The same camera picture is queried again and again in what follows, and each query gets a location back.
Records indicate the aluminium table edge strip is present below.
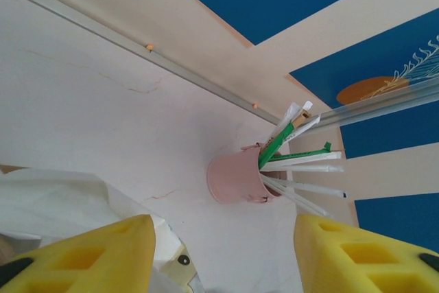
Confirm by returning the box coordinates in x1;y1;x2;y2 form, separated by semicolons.
0;0;287;126

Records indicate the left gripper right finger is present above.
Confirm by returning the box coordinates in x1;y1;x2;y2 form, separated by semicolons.
294;213;439;293

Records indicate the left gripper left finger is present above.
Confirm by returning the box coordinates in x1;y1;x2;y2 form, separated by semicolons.
0;214;157;293

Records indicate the white paper wrapped straw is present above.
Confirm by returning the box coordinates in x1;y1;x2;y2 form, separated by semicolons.
267;178;348;200
262;164;346;174
283;113;322;143
265;151;344;170
270;183;335;220
272;102;300;139

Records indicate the aluminium frame post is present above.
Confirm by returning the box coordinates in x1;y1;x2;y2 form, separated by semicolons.
320;80;439;129

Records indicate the pink straw holder cup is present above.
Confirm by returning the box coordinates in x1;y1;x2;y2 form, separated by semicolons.
206;141;276;205

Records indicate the green and white straw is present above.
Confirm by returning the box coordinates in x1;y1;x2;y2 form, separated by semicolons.
270;141;333;163

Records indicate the white printed paper gift bag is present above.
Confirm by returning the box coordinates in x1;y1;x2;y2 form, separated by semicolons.
0;165;206;293

